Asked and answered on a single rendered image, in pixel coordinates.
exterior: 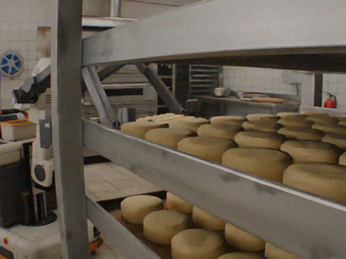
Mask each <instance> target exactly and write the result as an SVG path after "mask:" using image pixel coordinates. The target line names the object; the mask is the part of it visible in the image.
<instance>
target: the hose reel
mask: <svg viewBox="0 0 346 259"><path fill-rule="evenodd" d="M23 68H24V58H23V56H22V55H21V53H19V52H18V51H16V50H8V51H5V52H4V53H2V54H1V55H0V72H1V73H2V74H4V75H6V76H8V77H9V76H12V77H11V80H14V77H13V76H15V75H18V74H19V73H20V72H21V71H22V70H23ZM0 88H1V74H0ZM0 110H1V109H0Z"/></svg>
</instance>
